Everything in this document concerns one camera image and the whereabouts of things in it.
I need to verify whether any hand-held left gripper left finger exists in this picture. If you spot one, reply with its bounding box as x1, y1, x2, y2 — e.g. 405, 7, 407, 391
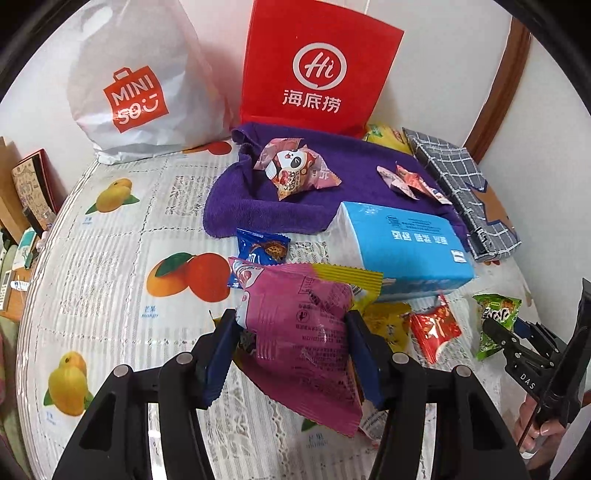
52, 308, 241, 480

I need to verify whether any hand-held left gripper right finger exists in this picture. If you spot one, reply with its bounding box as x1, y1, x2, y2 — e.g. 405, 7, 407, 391
344, 310, 532, 480

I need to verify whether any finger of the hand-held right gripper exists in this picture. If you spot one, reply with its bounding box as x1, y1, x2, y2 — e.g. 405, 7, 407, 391
482, 318, 521, 357
515, 316, 558, 350

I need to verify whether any green snack packet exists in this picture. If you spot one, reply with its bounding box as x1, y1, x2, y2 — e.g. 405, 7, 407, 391
473, 293, 522, 361

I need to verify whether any yellow snack packet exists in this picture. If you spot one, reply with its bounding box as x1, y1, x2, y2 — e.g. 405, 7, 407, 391
309, 263, 413, 357

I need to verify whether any red snack packet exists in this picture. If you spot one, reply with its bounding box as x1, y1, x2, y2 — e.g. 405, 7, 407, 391
410, 295, 463, 365

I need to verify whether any large magenta snack packet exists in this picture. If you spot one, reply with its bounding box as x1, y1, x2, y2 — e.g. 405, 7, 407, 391
228, 258, 365, 438

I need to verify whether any blue cookie packet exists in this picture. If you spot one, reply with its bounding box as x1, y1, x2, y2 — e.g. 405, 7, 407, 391
236, 228, 291, 267

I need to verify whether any small red-white candy packet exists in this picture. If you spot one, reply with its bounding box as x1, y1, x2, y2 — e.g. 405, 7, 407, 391
418, 182, 453, 205

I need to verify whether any small red candy packet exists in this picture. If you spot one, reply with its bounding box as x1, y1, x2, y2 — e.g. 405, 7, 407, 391
396, 164, 422, 200

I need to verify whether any small pink candy packet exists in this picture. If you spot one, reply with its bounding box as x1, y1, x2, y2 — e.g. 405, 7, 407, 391
376, 165, 403, 191

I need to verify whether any panda-print snack packet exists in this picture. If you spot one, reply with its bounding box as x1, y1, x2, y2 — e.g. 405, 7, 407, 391
254, 137, 342, 201

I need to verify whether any person's right hand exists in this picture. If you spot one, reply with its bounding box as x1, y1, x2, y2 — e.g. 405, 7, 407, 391
512, 400, 568, 463

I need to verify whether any blue tissue pack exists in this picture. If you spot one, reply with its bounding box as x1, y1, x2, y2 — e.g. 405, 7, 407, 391
330, 200, 475, 301

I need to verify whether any fruit-print plastic tablecloth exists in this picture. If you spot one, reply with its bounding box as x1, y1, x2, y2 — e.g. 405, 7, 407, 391
14, 138, 555, 480

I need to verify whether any purple towel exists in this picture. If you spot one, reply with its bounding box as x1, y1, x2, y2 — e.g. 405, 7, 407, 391
203, 122, 469, 240

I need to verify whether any grey plaid folded cloth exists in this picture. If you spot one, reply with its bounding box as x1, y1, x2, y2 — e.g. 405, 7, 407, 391
403, 128, 522, 264

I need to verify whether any wooden nightstand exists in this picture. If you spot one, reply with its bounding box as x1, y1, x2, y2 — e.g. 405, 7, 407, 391
0, 217, 47, 324

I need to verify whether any green bedsheet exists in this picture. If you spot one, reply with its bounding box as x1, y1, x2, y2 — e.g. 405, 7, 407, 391
0, 318, 21, 467

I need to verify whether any large yellow snack bag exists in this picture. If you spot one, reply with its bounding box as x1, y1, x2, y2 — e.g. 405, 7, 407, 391
362, 122, 414, 155

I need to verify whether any teal small box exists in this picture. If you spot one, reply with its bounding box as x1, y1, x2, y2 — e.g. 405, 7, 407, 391
14, 228, 38, 268

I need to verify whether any wooden bed headboard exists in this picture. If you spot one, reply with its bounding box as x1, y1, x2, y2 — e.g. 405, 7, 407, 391
0, 136, 28, 245

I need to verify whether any white plastic shopping bag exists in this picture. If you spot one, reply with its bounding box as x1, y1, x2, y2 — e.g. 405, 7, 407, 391
67, 0, 232, 166

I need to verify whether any red paper carrier bag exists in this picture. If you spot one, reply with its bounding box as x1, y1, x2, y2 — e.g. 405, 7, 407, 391
239, 0, 405, 139

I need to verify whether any brown wooden door frame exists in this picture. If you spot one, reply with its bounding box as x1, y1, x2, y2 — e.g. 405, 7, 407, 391
464, 18, 532, 164

